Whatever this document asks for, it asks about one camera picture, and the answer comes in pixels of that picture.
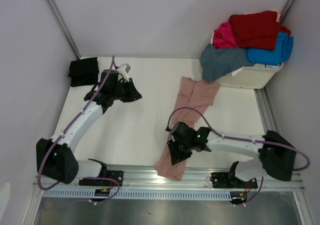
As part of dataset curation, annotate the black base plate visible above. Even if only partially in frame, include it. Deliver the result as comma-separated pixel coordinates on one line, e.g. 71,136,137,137
78,170,124,187
209,172,258,189

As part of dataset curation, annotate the white laundry basket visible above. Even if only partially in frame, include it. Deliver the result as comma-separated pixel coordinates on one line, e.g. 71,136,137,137
216,63,284,89

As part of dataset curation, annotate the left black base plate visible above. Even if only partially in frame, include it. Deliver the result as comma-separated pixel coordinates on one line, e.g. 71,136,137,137
78,170,124,187

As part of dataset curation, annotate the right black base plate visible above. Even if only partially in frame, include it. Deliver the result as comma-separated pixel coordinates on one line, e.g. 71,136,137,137
209,172,258,189

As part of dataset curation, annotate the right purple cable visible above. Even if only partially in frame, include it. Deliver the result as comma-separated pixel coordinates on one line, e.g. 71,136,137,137
165,106,311,207

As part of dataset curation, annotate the grey blue t shirt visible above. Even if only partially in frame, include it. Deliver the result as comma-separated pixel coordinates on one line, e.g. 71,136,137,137
199,43,255,82

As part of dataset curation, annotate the magenta t shirt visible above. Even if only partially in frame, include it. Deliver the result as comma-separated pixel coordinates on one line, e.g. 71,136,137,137
212,22,239,49

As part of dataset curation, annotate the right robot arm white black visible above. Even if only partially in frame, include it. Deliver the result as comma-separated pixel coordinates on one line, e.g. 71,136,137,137
167,122,297,187

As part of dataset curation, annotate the pink t shirt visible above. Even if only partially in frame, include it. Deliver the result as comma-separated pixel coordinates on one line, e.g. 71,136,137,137
154,77,220,181

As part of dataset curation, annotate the folded black t shirt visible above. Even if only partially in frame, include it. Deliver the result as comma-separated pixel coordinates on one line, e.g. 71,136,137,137
68,57,99,87

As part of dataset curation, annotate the white slotted cable duct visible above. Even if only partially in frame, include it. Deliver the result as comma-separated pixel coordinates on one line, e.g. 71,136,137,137
43,188,232,201

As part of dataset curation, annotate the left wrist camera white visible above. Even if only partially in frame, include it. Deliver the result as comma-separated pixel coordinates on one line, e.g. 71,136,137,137
116,63,131,81

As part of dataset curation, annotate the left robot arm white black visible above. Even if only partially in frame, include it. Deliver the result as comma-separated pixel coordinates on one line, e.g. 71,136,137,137
36,64,142,186

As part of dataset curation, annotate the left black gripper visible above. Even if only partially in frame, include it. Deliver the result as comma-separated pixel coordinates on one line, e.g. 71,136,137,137
111,78,142,103

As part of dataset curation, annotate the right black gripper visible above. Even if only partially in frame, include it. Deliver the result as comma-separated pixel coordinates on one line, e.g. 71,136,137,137
167,137,193,165

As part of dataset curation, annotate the dark red t shirt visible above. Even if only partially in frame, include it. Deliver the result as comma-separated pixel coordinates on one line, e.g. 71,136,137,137
229,10,291,51

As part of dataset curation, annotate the bright blue t shirt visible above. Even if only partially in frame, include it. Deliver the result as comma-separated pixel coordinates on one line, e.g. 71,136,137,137
245,31,294,66

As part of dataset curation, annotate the white t shirt in basket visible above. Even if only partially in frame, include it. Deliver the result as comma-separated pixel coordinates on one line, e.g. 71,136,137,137
254,63,283,69

